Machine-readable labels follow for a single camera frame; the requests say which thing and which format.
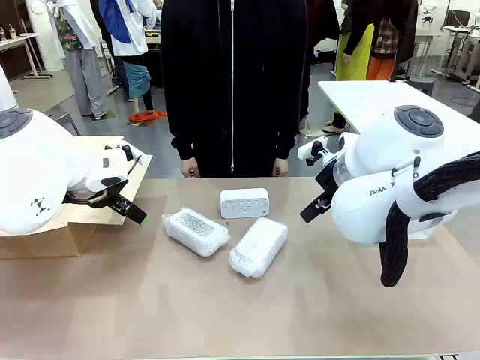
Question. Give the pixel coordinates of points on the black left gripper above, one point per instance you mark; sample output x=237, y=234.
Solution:
x=112, y=200

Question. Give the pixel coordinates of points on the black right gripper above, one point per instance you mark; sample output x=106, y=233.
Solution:
x=328, y=180

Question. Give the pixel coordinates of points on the bubble-wrapped clock with dark display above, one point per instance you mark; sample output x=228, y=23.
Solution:
x=195, y=230

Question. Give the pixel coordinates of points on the bubble-wrapped white clock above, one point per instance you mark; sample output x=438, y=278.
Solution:
x=258, y=247

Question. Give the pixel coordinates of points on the unwrapped white clock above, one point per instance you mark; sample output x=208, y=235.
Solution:
x=243, y=204

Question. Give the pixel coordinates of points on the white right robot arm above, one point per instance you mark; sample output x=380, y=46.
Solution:
x=375, y=180

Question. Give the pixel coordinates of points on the black-sleeved left forearm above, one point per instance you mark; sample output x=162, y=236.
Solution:
x=288, y=138

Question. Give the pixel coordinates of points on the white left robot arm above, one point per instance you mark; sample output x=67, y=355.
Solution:
x=33, y=168

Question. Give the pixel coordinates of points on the black-sleeved right forearm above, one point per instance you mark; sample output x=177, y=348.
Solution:
x=183, y=138

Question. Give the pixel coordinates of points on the person's left hand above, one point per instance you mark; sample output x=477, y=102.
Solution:
x=281, y=167

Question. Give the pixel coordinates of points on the person's right hand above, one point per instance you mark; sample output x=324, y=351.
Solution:
x=189, y=168

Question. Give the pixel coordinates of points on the open cardboard box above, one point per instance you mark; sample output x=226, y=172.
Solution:
x=45, y=240

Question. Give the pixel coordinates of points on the orange cloth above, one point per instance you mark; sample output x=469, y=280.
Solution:
x=148, y=115

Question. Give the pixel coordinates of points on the grey plastic stool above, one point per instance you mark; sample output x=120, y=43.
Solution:
x=62, y=118
x=420, y=84

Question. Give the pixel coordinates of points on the white table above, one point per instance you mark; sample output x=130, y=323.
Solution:
x=367, y=97

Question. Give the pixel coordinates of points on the person torso in black jacket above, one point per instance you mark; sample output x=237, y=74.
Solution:
x=206, y=93

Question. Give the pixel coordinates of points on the person in plaid and orange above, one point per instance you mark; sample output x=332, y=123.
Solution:
x=380, y=69

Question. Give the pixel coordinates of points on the person in yellow apron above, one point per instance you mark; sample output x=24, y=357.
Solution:
x=354, y=56

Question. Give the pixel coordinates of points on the person in white and blue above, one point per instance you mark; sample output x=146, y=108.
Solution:
x=131, y=37

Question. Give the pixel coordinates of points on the wooden background table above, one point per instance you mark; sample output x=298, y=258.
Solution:
x=15, y=43

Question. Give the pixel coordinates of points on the white rounded machine housing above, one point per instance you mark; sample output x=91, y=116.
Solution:
x=41, y=22

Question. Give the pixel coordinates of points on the background desk with equipment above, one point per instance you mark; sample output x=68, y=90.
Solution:
x=459, y=37

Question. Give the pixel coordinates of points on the small white humanoid robot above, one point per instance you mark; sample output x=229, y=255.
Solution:
x=427, y=11

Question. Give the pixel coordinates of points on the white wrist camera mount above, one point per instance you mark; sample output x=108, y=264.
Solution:
x=127, y=153
x=309, y=150

